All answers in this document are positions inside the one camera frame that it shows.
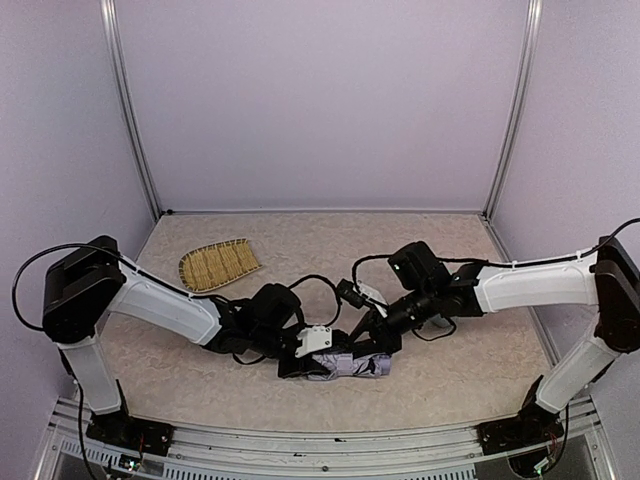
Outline lavender folding umbrella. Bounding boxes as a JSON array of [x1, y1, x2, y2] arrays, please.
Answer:
[[306, 352, 392, 381]]

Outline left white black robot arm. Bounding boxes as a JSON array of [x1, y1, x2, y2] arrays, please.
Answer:
[[42, 236, 332, 422]]

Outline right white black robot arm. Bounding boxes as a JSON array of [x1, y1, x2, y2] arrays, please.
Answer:
[[349, 236, 639, 427]]

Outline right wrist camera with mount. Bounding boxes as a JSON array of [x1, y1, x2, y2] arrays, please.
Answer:
[[337, 279, 388, 317]]

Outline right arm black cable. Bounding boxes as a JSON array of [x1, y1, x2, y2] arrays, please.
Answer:
[[349, 217, 640, 341]]

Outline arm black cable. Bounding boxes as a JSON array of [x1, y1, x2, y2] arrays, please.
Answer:
[[12, 243, 344, 480], [349, 217, 640, 341]]

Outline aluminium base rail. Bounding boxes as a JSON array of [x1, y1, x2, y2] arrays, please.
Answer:
[[34, 394, 616, 480]]

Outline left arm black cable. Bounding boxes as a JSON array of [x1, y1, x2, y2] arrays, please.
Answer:
[[12, 243, 344, 480]]

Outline right aluminium frame post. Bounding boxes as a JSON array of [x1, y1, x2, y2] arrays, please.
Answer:
[[483, 0, 544, 223]]

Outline aluminium frame post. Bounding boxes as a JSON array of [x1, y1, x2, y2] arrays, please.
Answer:
[[100, 0, 163, 223], [483, 0, 544, 223]]

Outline left aluminium frame post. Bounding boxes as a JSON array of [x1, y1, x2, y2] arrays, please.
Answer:
[[100, 0, 163, 223]]

